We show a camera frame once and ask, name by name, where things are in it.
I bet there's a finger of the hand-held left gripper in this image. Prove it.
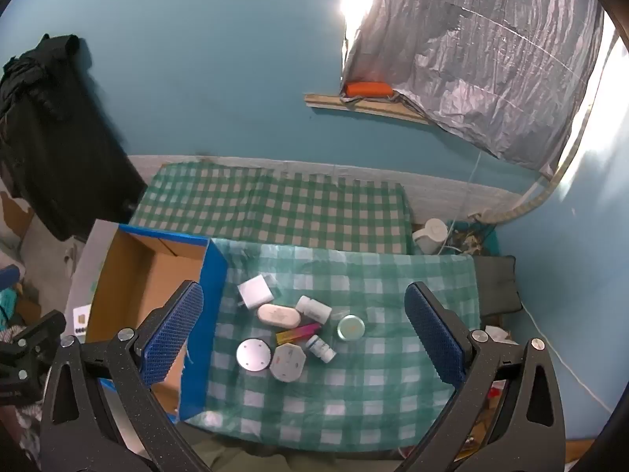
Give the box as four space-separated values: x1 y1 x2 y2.
0 311 67 406

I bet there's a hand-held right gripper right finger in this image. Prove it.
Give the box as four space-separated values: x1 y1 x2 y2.
393 282 566 472

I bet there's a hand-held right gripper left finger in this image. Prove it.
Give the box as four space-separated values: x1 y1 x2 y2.
39 280 217 472

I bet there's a cardboard box with blue edges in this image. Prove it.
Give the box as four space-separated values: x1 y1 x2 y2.
86 223 229 424

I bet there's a green metal tin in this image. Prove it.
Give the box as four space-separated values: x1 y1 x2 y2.
337 315 366 342

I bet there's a white charger plug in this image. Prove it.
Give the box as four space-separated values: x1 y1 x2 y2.
237 275 276 312

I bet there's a white oval case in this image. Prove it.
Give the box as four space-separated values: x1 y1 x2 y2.
257 303 302 328

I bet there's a white octagonal case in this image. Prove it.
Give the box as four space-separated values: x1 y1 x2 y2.
269 343 308 383

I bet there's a white pill bottle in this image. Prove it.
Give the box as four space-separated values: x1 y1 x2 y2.
295 295 332 324

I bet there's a round white disc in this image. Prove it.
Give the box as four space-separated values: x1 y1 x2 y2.
236 337 272 372

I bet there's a black cushion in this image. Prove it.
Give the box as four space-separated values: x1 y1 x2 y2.
474 254 522 318

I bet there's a green checked plastic tablecloth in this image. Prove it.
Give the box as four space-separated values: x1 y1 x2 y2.
179 237 480 453

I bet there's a white kettle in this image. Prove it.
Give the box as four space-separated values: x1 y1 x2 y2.
412 218 449 256

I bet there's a small white bottle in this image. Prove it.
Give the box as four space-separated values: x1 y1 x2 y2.
305 334 337 362

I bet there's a pink and yellow bar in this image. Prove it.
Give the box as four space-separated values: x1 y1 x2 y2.
275 323 322 346

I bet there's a green checked bed cloth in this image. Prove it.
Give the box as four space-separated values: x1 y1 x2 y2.
129 161 414 255

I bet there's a black hanging clothing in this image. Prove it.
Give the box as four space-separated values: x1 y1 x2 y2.
0 34 148 242

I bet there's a wooden ledge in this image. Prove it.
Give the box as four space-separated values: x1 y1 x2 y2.
303 92 433 126

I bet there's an orange object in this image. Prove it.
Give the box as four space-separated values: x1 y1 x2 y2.
344 81 394 99

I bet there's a silver tarp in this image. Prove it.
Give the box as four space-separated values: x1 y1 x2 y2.
340 0 605 180

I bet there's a white cable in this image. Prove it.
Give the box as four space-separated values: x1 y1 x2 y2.
521 300 615 414

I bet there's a beige hose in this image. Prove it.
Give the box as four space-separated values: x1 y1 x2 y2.
467 29 620 222

